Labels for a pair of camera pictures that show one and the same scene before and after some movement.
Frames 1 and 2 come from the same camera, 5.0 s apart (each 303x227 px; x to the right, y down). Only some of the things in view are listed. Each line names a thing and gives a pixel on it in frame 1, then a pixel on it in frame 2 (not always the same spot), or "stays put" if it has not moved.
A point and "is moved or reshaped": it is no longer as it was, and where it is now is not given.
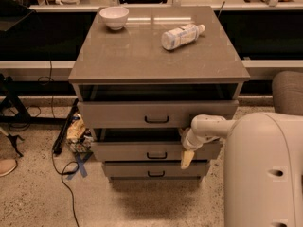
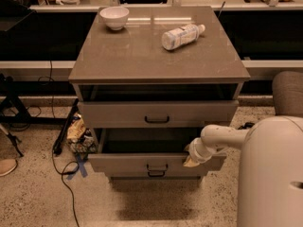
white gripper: (189, 143) -> (196, 155)
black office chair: (288, 92) stays put
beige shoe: (7, 165) stays put
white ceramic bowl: (115, 16) stays put
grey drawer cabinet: (138, 99) stays put
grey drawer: (151, 151) is moved or reshaped
